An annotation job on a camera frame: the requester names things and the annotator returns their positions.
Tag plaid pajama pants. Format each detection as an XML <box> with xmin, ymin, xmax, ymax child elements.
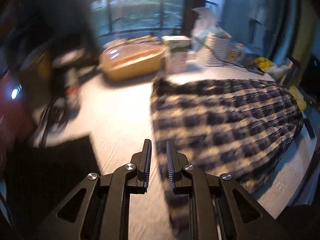
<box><xmin>150</xmin><ymin>79</ymin><xmax>303</xmax><ymax>230</ymax></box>

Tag black folded garment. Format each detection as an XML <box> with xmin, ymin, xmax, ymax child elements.
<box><xmin>1</xmin><ymin>136</ymin><xmax>100</xmax><ymax>239</ymax></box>

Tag silver spray can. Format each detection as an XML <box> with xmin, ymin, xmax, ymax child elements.
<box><xmin>65</xmin><ymin>68</ymin><xmax>80</xmax><ymax>112</ymax></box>

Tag tablet with red screen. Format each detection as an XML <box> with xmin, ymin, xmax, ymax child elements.
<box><xmin>1</xmin><ymin>72</ymin><xmax>36</xmax><ymax>166</ymax></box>

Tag yellow box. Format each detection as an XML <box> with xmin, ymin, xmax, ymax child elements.
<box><xmin>289</xmin><ymin>85</ymin><xmax>307</xmax><ymax>112</ymax></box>

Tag steel thermos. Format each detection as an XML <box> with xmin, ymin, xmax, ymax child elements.
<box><xmin>280</xmin><ymin>57</ymin><xmax>300</xmax><ymax>88</ymax></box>

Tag yellow packet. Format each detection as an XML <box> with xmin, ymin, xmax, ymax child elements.
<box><xmin>253</xmin><ymin>57</ymin><xmax>274</xmax><ymax>72</ymax></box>

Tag white green milk carton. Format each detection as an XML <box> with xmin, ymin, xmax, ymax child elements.
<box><xmin>162</xmin><ymin>35</ymin><xmax>191</xmax><ymax>74</ymax></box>

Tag yellow lidded food container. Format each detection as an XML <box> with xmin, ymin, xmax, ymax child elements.
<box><xmin>99</xmin><ymin>42</ymin><xmax>165</xmax><ymax>81</ymax></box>

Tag white bear mug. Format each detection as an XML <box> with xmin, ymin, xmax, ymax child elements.
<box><xmin>226</xmin><ymin>42</ymin><xmax>245</xmax><ymax>62</ymax></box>

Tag white perforated basket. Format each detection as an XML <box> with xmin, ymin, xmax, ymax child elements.
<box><xmin>196</xmin><ymin>33</ymin><xmax>231</xmax><ymax>67</ymax></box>

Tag dark blue curtain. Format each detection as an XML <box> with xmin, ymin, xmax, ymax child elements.
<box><xmin>31</xmin><ymin>0</ymin><xmax>100</xmax><ymax>53</ymax></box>

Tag coiled black cable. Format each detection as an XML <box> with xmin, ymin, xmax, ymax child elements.
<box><xmin>39</xmin><ymin>97</ymin><xmax>68</xmax><ymax>148</ymax></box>

